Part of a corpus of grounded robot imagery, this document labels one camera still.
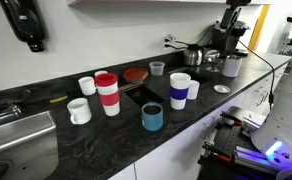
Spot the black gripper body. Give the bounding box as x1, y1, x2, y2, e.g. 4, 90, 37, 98
225, 0, 253, 10

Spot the small white mug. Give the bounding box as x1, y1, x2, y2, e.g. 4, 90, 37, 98
186, 79, 201, 101

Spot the blue banded travel cup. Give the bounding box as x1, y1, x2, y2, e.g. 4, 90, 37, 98
169, 72, 192, 111

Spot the red banded travel cup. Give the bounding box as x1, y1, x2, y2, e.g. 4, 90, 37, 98
94, 72, 121, 117

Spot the large white mug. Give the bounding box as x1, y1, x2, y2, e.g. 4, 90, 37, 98
66, 97, 93, 126

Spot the black coffee machine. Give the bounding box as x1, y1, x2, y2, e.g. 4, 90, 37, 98
211, 19, 251, 58

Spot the steel funnel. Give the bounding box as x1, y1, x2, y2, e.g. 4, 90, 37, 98
203, 49, 225, 73

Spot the white metal canister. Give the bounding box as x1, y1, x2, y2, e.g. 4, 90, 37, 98
221, 54, 243, 79

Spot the steel coffee carafe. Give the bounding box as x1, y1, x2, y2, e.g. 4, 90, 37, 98
182, 43, 205, 67

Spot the white round lid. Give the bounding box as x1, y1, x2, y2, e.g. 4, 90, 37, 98
213, 84, 231, 95

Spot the clear plastic cup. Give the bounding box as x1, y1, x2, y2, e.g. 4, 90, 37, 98
148, 61, 166, 77

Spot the red lidded container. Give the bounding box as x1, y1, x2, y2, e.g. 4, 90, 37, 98
122, 67, 150, 84

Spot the teal cup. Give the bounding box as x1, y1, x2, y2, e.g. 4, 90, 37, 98
140, 101, 165, 132

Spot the yellow sponge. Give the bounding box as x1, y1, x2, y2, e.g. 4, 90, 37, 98
49, 95, 69, 104

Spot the steel faucet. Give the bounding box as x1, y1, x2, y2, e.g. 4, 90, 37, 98
0, 89, 32, 122

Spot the stainless steel sink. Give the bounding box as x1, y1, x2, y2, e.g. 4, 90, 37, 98
0, 109, 60, 180

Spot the yellow door frame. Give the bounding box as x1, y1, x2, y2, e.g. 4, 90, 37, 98
248, 4, 271, 52

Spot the black power cable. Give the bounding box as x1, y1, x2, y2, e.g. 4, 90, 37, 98
165, 38, 190, 47
165, 43, 188, 52

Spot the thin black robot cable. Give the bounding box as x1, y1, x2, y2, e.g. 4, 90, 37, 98
238, 39, 276, 112

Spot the white wall outlet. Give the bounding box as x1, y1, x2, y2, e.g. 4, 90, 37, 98
162, 33, 177, 50

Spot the silver drawer handle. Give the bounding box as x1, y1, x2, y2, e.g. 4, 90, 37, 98
254, 90, 270, 107

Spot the black wall soap dispenser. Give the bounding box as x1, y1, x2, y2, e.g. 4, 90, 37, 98
0, 0, 48, 53

